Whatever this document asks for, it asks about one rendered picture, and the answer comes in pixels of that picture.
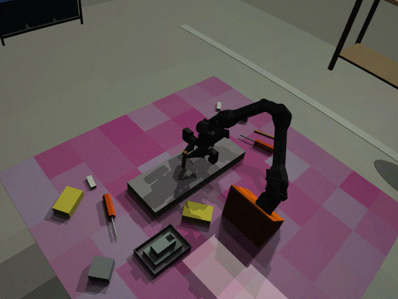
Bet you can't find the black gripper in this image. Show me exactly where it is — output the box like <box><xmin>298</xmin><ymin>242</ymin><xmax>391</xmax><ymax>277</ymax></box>
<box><xmin>182</xmin><ymin>127</ymin><xmax>219</xmax><ymax>164</ymax></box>

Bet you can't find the orange-handled awl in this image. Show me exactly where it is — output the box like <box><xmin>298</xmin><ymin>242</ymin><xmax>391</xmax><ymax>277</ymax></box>
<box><xmin>102</xmin><ymin>193</ymin><xmax>117</xmax><ymax>237</ymax></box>
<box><xmin>239</xmin><ymin>134</ymin><xmax>273</xmax><ymax>153</ymax></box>

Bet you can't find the orange-brown hexagonal tool handle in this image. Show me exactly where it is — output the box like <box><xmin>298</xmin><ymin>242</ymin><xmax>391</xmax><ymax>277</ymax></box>
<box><xmin>181</xmin><ymin>151</ymin><xmax>187</xmax><ymax>169</ymax></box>

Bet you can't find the yellow rectangular block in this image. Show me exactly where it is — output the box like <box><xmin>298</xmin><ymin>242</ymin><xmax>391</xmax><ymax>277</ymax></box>
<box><xmin>52</xmin><ymin>186</ymin><xmax>84</xmax><ymax>217</ymax></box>
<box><xmin>181</xmin><ymin>200</ymin><xmax>213</xmax><ymax>225</ymax></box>

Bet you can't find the grey rectangular panel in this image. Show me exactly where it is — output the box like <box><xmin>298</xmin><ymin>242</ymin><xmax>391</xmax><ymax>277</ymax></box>
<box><xmin>127</xmin><ymin>137</ymin><xmax>246</xmax><ymax>218</ymax></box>

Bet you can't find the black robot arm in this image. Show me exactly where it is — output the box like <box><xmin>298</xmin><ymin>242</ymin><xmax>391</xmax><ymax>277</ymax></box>
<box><xmin>196</xmin><ymin>98</ymin><xmax>292</xmax><ymax>216</ymax></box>

